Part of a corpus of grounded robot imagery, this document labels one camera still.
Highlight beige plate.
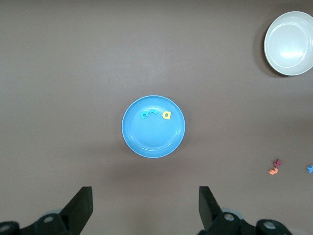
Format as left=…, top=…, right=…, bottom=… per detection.
left=263, top=11, right=313, bottom=76

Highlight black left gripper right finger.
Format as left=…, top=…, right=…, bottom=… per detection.
left=198, top=186, right=293, bottom=235

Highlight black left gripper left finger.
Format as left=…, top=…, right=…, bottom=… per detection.
left=0, top=186, right=93, bottom=235

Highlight blue plate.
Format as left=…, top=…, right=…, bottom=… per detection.
left=121, top=95, right=186, bottom=159

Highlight brown table cover sheet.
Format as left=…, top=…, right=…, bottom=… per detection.
left=0, top=0, right=313, bottom=235

